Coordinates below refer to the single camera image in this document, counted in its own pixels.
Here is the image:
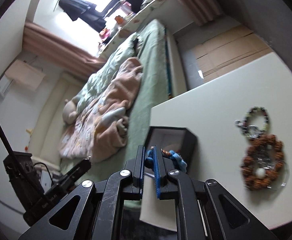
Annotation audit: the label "black left cable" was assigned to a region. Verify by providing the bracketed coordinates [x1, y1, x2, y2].
[0, 107, 19, 170]

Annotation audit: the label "flattened cardboard sheets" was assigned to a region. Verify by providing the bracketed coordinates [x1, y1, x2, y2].
[193, 25, 273, 83]

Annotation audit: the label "black left camera box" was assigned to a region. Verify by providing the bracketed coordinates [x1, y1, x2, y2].
[3, 151, 44, 211]

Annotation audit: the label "covered air conditioner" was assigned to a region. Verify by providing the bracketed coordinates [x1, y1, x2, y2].
[0, 60, 46, 97]

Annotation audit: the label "brown rudraksha bead bracelet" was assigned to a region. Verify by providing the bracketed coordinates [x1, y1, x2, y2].
[240, 134, 285, 191]

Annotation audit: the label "pink curtain left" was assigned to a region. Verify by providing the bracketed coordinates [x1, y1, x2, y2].
[22, 21, 106, 79]

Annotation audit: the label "light green quilt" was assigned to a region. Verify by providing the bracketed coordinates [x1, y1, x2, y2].
[74, 33, 143, 114]

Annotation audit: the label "pink fleece blanket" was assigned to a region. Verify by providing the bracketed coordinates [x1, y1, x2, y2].
[58, 57, 143, 163]

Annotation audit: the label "green bed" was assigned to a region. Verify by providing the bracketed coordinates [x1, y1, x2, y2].
[61, 20, 174, 181]

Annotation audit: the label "blue tassel bead jewelry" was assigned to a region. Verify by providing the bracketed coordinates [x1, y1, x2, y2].
[144, 147, 187, 173]

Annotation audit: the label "black hanging garment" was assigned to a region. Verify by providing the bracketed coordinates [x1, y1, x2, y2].
[59, 0, 106, 33]

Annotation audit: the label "black open jewelry box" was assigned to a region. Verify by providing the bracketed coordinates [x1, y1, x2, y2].
[144, 126, 197, 173]

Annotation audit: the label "multicolour bead bracelet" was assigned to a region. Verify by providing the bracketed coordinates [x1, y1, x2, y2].
[244, 106, 271, 137]

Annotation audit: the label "beige plush toy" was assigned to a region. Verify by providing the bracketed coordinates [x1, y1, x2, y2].
[62, 99, 78, 125]

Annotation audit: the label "floral windowsill cushion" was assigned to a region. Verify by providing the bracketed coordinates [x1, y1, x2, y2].
[97, 0, 166, 59]

